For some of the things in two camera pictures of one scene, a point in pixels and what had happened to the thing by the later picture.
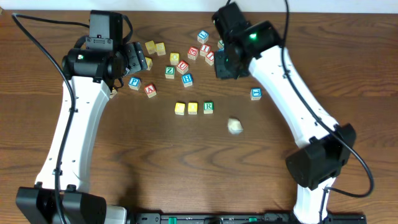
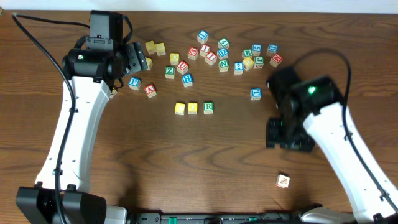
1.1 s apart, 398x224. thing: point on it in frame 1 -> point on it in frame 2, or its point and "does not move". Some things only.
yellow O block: x=193 y=108 does not move
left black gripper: x=135 y=58 does not move
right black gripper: x=222 y=66 -> x=286 y=140
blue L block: x=234 y=126 -> x=283 y=181
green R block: x=208 y=107 does not move
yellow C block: x=180 y=108 does not move
